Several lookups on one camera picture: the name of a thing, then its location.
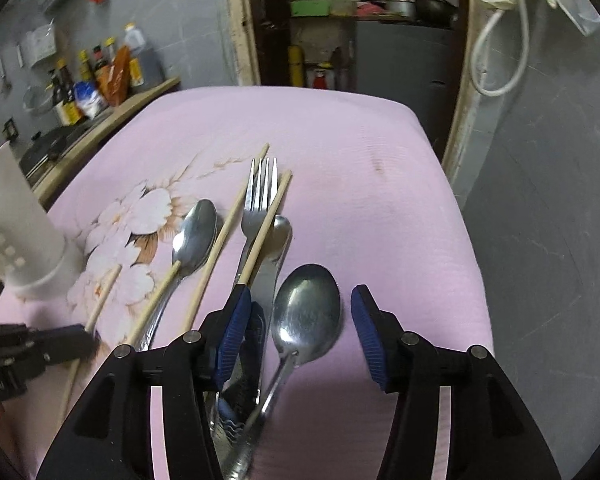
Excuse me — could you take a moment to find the white jug bottle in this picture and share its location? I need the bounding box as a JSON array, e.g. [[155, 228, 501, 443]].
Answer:
[[124, 23, 146, 88]]

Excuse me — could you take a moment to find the steel fork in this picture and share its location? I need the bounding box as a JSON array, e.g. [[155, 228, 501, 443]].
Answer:
[[234, 156, 278, 283]]

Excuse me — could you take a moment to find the yellow cylinder by door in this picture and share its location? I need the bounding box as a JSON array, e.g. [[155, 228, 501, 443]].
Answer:
[[288, 44, 306, 88]]

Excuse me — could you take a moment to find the hanging wire strainer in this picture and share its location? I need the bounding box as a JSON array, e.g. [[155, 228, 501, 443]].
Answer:
[[22, 86, 53, 116]]

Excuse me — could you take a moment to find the grey cabinet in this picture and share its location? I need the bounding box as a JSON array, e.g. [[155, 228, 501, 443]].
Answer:
[[355, 21, 464, 155]]

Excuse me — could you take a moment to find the white coiled hose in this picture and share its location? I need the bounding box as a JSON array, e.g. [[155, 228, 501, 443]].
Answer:
[[468, 0, 531, 98]]

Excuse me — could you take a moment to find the pink floral table cloth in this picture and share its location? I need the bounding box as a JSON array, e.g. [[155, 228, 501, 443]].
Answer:
[[0, 87, 493, 479]]

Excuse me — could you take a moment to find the long wooden chopstick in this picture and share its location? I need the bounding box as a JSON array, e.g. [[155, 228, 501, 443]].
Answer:
[[179, 142, 272, 336]]

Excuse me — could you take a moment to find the small steel spoon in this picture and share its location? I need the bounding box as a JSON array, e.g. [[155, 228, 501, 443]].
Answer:
[[129, 200, 218, 351]]

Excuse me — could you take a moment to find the black pot on cabinet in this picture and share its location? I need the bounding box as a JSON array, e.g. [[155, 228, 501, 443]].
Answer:
[[414, 0, 457, 28]]

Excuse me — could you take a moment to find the large steel spoon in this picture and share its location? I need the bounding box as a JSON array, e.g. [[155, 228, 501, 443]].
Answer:
[[221, 263, 341, 479]]

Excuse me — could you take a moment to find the white plastic utensil holder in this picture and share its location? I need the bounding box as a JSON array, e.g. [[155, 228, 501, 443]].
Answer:
[[0, 144, 84, 300]]

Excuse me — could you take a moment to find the green box on shelf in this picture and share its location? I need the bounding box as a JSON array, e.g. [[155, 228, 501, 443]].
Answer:
[[290, 0, 330, 18]]

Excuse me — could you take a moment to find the dark soy sauce bottle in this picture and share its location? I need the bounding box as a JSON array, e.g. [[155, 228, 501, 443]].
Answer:
[[56, 58, 83, 125]]

